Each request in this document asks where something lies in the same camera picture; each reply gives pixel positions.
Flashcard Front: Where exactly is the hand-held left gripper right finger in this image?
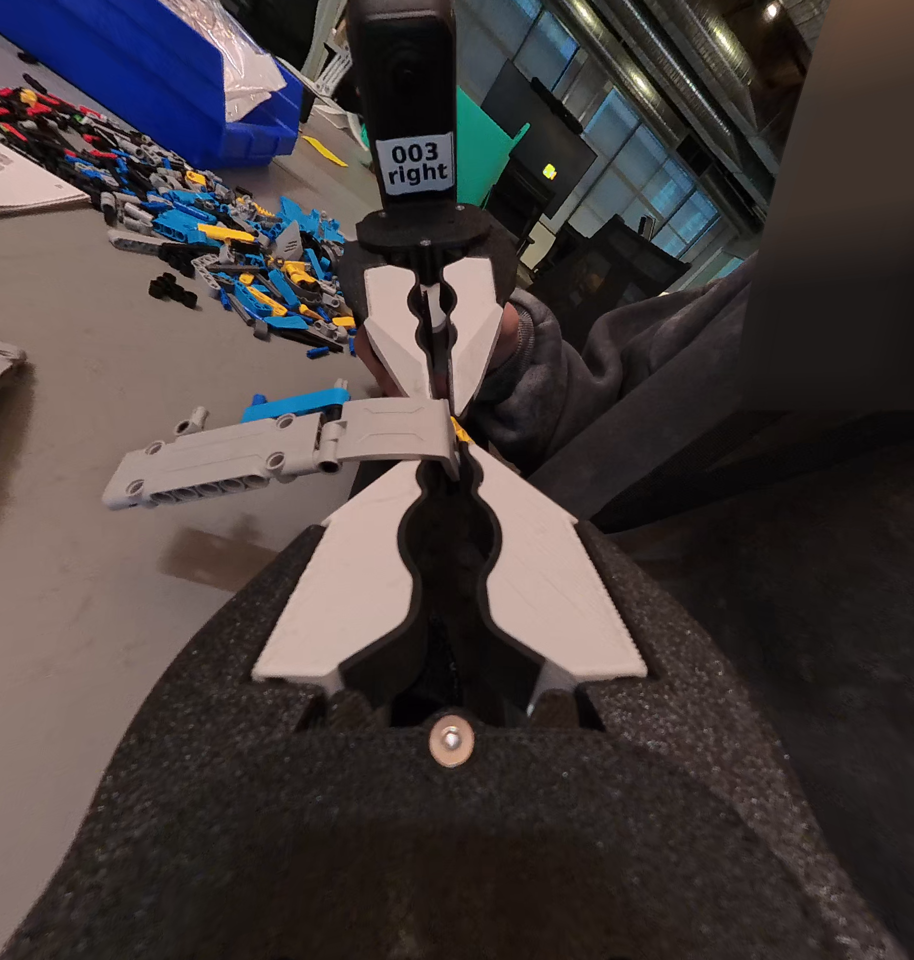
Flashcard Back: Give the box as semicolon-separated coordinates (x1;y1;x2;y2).
472;446;650;685

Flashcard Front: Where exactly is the black wall screen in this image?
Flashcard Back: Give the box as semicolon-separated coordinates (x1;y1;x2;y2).
481;58;601;220

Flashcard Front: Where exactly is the person's grey sweatshirt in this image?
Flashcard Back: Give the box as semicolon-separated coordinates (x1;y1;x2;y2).
528;405;914;960

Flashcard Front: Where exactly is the metal ventilation duct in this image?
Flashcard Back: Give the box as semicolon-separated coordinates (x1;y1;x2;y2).
558;0;777;189

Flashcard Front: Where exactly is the yellow sticky note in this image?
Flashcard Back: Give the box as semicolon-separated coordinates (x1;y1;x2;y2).
299;133;351;168

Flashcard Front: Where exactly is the open instruction booklet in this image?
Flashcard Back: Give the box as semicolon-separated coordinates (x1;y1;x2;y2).
0;127;112;219

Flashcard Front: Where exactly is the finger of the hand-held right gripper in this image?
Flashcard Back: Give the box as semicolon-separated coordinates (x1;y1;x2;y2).
443;257;505;419
363;266;436;400

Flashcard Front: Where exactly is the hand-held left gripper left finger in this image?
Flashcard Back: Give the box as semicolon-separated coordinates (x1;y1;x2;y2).
250;453;432;684

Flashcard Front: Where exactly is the grey blue toy assembly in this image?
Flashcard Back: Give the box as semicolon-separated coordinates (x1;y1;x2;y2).
100;378;462;513

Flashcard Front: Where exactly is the person's right hand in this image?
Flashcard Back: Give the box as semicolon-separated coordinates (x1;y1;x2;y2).
352;328;412;400

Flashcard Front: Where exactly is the clear plastic bag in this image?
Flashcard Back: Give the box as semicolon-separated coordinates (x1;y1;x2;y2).
194;0;287;121

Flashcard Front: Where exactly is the blue storage bin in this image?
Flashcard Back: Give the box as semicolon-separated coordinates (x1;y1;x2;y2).
0;0;306;172

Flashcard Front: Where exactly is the pile of toy bricks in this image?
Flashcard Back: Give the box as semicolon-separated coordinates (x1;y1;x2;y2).
0;71;362;360

